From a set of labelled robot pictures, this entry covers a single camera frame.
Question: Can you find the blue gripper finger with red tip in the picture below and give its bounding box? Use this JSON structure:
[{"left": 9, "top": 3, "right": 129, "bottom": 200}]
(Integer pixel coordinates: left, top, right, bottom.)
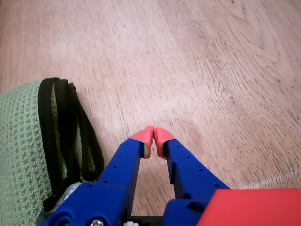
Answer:
[
  {"left": 42, "top": 126, "right": 155, "bottom": 226},
  {"left": 153, "top": 128, "right": 231, "bottom": 226}
]

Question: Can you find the crinkled silver foil piece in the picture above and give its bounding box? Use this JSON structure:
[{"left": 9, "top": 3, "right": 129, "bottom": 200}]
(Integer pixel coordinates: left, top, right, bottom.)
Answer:
[{"left": 35, "top": 181, "right": 82, "bottom": 225}]

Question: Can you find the green waffle cloth black trim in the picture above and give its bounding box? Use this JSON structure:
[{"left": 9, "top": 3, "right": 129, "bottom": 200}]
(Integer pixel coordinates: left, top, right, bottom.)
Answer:
[{"left": 0, "top": 77, "right": 105, "bottom": 226}]

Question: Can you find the red camera mount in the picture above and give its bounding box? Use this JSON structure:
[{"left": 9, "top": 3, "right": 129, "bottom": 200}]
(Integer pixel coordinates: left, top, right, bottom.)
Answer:
[{"left": 197, "top": 188, "right": 301, "bottom": 226}]

